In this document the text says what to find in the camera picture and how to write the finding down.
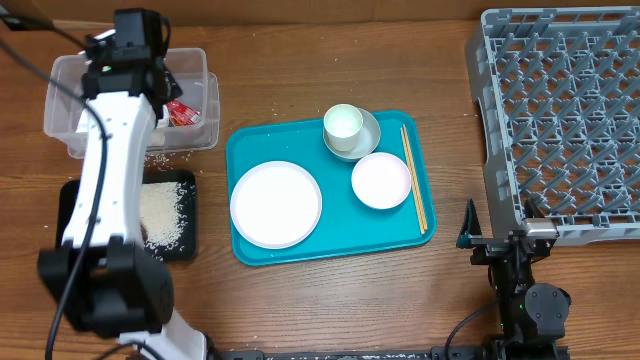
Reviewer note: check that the grey dishwasher rack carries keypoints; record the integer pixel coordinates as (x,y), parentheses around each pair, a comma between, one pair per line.
(558,94)

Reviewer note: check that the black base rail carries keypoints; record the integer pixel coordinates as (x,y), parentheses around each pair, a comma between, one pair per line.
(435,353)

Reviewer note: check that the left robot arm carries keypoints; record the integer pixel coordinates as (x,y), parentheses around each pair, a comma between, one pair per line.
(100,276)

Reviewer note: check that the clear plastic bin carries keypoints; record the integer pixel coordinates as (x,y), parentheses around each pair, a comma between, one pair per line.
(200,92)

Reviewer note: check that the scattered rice on table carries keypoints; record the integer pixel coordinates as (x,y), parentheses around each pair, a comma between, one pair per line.
(166,161)

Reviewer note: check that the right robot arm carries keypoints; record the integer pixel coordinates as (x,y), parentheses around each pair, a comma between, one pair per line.
(532,315)

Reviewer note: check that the small white plate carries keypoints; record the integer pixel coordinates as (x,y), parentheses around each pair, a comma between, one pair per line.
(381,180)

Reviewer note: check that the large white plate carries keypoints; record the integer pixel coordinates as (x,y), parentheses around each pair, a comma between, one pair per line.
(276,205)

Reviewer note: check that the white rice pile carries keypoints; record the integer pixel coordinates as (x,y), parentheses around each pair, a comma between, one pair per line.
(163,220)

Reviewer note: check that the grey shallow bowl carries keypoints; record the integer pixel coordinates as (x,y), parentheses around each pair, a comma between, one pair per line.
(368,140)

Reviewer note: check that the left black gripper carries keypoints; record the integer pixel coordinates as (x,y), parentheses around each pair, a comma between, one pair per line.
(177,89)

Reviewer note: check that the teal serving tray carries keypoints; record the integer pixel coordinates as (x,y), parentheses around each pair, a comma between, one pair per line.
(346,226)

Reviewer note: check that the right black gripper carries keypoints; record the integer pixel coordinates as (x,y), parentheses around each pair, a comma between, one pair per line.
(488,247)

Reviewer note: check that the black plastic tray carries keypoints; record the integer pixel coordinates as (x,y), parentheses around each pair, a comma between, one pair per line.
(188,180)

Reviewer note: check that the red snack wrapper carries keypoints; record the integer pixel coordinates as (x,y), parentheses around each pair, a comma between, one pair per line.
(181,115)

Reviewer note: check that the white napkin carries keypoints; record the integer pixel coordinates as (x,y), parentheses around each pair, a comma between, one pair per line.
(158,135)

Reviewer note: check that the white paper cup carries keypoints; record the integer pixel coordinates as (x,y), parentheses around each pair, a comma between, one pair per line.
(342,124)

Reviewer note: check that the left wooden chopstick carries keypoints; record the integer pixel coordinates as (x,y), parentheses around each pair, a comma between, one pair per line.
(412,182)

